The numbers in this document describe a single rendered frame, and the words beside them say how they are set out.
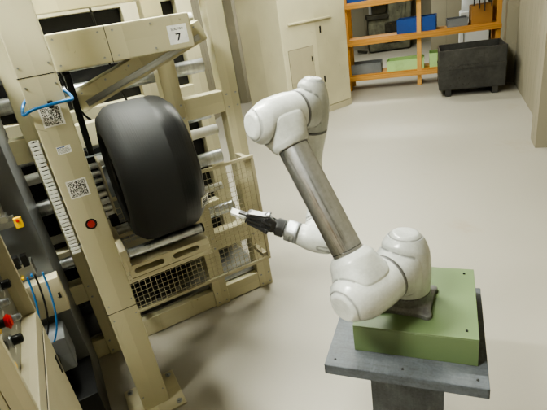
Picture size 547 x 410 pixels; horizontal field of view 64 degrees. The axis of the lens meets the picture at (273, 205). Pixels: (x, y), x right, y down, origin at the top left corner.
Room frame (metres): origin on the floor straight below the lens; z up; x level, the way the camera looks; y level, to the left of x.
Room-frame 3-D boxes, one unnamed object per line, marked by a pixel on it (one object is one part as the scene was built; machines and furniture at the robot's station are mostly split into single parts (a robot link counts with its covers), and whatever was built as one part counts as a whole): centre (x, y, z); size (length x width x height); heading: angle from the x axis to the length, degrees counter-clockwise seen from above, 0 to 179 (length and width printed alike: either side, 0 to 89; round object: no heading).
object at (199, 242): (1.70, 0.49, 0.84); 0.36 x 0.09 x 0.06; 115
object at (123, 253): (1.76, 0.71, 0.90); 0.40 x 0.03 x 0.10; 25
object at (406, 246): (1.22, -0.40, 0.92); 0.18 x 0.16 x 0.22; 126
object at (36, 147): (1.64, 0.84, 1.19); 0.05 x 0.04 x 0.48; 25
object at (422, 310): (1.25, -0.42, 0.78); 0.22 x 0.18 x 0.06; 151
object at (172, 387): (1.71, 0.78, 0.01); 0.27 x 0.27 x 0.02; 25
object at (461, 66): (7.12, -3.49, 0.36); 1.00 x 0.82 x 0.71; 66
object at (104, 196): (2.08, 0.91, 1.05); 0.20 x 0.15 x 0.30; 115
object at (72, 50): (2.15, 0.56, 1.71); 0.61 x 0.25 x 0.15; 115
